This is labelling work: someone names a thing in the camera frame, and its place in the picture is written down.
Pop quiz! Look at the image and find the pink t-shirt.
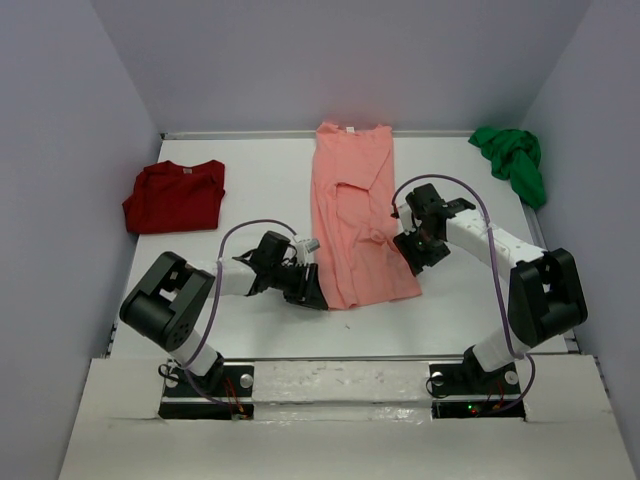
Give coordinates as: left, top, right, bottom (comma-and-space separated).
311, 122, 422, 310

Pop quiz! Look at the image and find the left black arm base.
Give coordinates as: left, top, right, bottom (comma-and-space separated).
157, 360, 255, 421

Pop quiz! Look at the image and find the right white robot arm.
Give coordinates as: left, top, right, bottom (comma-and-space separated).
391, 175, 588, 390

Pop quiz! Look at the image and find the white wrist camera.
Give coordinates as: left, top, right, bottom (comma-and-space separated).
292, 236, 320, 265
392, 203, 420, 238

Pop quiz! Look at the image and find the red folded t-shirt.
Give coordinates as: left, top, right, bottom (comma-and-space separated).
122, 160, 225, 235

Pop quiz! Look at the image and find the green crumpled t-shirt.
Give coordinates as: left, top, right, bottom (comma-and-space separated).
468, 127, 547, 210

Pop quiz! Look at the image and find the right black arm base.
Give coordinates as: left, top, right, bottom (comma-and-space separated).
425, 347, 526, 419

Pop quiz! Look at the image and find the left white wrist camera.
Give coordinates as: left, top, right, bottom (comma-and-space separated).
292, 236, 320, 265

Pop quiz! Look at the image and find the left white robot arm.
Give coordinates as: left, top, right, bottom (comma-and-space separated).
119, 231, 328, 395

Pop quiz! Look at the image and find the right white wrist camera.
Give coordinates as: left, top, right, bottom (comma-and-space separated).
392, 203, 420, 238

